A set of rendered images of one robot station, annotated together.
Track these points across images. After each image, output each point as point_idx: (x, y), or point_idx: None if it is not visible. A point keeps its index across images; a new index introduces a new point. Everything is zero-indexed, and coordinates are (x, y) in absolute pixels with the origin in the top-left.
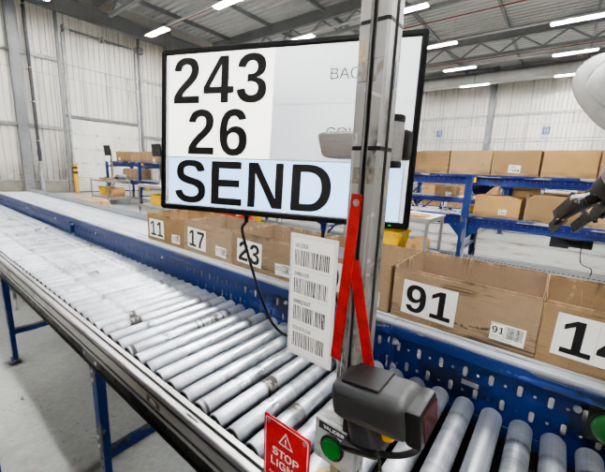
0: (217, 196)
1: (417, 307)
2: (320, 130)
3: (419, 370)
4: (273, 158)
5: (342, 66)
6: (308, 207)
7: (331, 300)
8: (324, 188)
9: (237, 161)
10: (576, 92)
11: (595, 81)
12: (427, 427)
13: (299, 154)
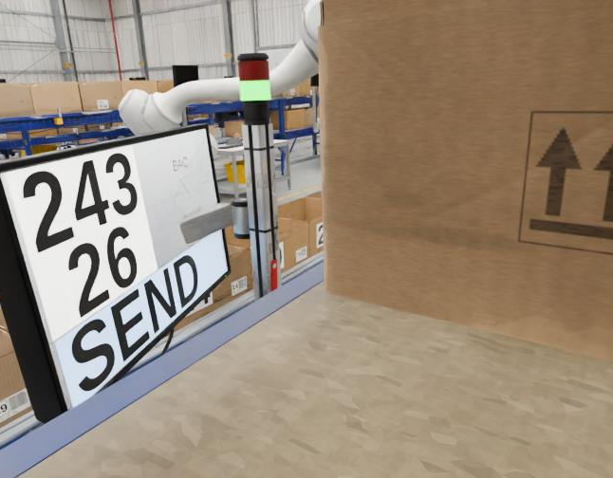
0: (127, 346)
1: None
2: (179, 221)
3: None
4: (159, 266)
5: (177, 157)
6: (190, 296)
7: None
8: (194, 272)
9: (134, 289)
10: (133, 120)
11: (150, 116)
12: None
13: (174, 250)
